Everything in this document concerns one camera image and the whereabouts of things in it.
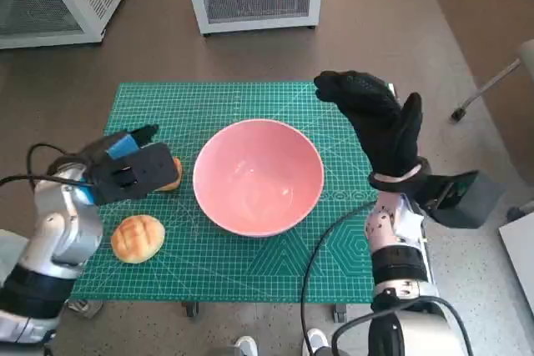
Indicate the long twisted toy bread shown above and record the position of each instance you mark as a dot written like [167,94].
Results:
[177,176]

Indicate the green cutting mat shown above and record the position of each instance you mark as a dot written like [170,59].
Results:
[217,264]

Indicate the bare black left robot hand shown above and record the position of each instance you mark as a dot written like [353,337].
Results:
[123,145]

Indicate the pink bowl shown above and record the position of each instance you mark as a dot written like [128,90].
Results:
[258,181]

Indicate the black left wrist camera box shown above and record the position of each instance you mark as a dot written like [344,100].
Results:
[142,172]

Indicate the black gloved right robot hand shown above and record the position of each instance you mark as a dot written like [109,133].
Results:
[384,131]

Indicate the grey chair with caster leg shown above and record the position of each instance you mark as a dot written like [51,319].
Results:
[490,85]

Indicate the person's leg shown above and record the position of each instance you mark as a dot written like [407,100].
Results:
[12,256]

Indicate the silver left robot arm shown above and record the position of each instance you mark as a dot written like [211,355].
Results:
[62,231]

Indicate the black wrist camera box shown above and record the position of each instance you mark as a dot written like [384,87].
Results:
[142,172]
[471,202]

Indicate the round scored toy bread bun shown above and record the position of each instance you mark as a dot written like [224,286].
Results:
[137,239]

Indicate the black table caster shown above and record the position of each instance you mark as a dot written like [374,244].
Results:
[192,309]
[339,313]

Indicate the white flat panel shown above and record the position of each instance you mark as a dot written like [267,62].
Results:
[521,256]

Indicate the black chair base foot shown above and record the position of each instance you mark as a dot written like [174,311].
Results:
[521,212]

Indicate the person's white shoe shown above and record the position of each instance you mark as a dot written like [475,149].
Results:
[247,345]
[315,341]

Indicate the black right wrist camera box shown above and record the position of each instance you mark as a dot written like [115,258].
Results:
[471,202]

